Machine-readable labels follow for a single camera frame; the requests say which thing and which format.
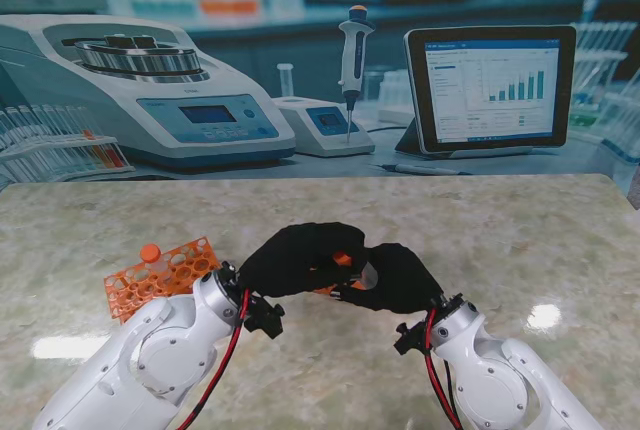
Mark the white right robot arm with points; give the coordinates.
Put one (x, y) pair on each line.
(500, 380)

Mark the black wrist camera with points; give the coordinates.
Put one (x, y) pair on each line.
(411, 340)
(265, 317)

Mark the printed laboratory backdrop poster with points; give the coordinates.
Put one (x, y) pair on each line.
(320, 75)

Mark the orange test tube rack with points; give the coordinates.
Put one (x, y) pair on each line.
(150, 280)
(325, 291)

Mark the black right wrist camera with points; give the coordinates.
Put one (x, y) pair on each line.
(411, 340)

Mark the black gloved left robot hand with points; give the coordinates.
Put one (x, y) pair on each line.
(285, 265)

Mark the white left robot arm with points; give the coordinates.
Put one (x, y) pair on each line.
(140, 365)

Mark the clear plastic test tube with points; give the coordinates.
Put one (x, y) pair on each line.
(160, 270)
(369, 277)

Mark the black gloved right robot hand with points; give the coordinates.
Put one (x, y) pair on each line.
(400, 280)

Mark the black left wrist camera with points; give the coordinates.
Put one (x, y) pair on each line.
(265, 317)

